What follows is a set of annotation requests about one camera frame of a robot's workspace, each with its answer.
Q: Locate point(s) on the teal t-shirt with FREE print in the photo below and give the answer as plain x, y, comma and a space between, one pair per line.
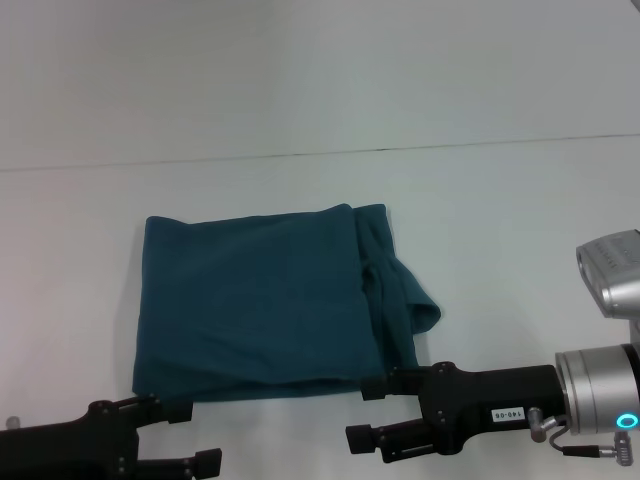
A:
270, 305

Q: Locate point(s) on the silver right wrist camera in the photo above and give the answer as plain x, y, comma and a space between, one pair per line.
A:
612, 275

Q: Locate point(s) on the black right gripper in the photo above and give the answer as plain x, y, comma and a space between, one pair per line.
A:
490, 405

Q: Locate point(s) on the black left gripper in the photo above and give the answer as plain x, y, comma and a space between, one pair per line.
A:
75, 445

